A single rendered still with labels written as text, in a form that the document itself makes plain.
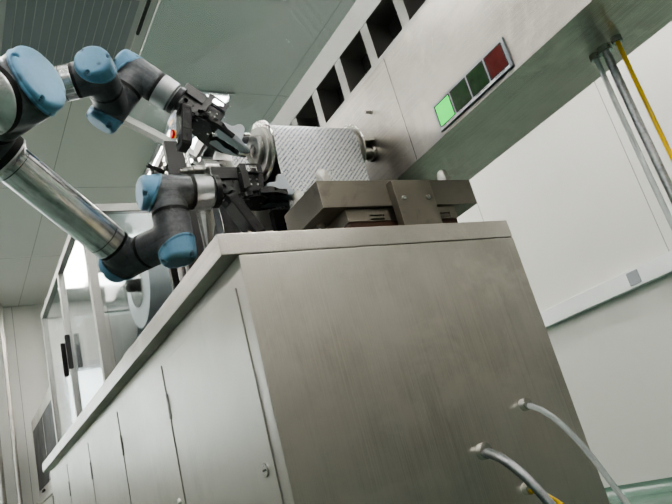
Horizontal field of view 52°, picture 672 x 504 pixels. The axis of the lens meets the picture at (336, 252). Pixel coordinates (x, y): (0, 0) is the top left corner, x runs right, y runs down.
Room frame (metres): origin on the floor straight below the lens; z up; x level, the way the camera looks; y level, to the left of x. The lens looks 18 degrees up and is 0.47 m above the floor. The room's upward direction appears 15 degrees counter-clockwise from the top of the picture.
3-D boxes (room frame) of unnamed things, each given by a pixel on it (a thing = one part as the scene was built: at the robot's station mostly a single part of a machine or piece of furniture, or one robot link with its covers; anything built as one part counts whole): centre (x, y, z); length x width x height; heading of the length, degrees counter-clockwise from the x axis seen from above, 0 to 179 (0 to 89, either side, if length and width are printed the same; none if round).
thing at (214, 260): (2.28, 0.59, 0.88); 2.52 x 0.66 x 0.04; 33
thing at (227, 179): (1.36, 0.17, 1.12); 0.12 x 0.08 x 0.09; 123
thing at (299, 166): (1.49, -0.03, 1.13); 0.23 x 0.01 x 0.18; 123
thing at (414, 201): (1.34, -0.19, 0.97); 0.10 x 0.03 x 0.11; 123
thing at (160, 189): (1.28, 0.31, 1.11); 0.11 x 0.08 x 0.09; 123
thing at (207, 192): (1.32, 0.24, 1.11); 0.08 x 0.05 x 0.08; 33
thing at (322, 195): (1.41, -0.12, 1.00); 0.40 x 0.16 x 0.06; 123
